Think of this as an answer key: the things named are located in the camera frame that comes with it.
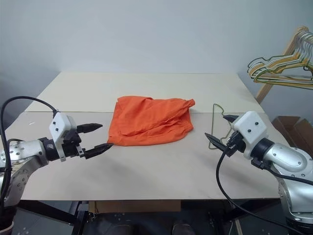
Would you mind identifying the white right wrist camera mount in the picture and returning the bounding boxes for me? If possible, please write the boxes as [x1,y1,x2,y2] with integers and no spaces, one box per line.
[231,111,268,160]

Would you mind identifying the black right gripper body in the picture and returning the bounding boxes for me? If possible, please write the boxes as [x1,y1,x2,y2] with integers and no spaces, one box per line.
[225,131,246,158]

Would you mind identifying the bunch of wire hangers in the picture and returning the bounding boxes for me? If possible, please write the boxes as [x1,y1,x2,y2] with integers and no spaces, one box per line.
[252,31,313,91]

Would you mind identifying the wooden clothes rack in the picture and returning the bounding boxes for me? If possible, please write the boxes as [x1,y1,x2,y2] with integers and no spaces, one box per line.
[254,25,313,104]

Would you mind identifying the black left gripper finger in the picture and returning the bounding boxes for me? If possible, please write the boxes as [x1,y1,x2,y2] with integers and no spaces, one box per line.
[77,123,103,134]
[84,143,114,160]

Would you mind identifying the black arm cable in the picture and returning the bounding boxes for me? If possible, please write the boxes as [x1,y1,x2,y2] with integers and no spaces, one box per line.
[0,96,61,206]
[216,143,313,235]

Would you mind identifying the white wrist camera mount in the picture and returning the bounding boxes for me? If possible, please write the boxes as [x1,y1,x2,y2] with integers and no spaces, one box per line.
[231,111,268,160]
[48,112,78,163]

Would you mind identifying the orange shorts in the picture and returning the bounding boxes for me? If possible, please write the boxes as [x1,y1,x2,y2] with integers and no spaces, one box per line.
[108,95,197,147]

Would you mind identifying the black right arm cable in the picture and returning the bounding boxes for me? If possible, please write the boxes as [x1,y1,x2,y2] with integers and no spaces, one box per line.
[216,143,313,235]

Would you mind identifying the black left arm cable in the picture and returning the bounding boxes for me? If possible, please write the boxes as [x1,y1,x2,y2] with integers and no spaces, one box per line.
[0,96,61,206]

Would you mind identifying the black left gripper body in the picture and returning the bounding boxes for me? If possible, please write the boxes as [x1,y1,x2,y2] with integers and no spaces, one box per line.
[61,129,86,159]

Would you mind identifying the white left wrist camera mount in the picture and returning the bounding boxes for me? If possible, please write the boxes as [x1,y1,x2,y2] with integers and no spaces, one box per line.
[48,112,78,163]

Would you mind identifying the brown cardboard box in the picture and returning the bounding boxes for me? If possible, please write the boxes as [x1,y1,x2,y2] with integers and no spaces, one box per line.
[270,115,313,160]

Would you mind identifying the brown cardboard panel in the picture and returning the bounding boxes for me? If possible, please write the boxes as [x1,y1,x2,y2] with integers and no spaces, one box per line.
[88,200,182,212]

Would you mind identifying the olive wire hanger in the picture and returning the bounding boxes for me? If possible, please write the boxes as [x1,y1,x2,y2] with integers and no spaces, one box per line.
[208,103,236,150]

